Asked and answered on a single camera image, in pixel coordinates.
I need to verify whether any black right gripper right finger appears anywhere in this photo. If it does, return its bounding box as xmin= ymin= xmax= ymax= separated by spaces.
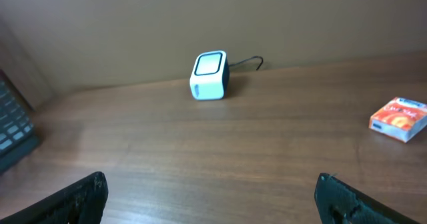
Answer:
xmin=314 ymin=173 xmax=418 ymax=224

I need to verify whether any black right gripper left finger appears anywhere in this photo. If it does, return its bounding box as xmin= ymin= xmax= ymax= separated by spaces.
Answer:
xmin=1 ymin=171 xmax=109 ymax=224

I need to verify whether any white barcode scanner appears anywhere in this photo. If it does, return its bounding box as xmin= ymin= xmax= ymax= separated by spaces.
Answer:
xmin=189 ymin=50 xmax=230 ymax=101

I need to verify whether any grey plastic shopping basket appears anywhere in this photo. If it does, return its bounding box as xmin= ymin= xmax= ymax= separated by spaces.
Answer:
xmin=1 ymin=70 xmax=40 ymax=174

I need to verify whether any black scanner cable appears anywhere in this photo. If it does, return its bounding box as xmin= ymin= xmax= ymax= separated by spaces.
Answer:
xmin=228 ymin=55 xmax=265 ymax=72

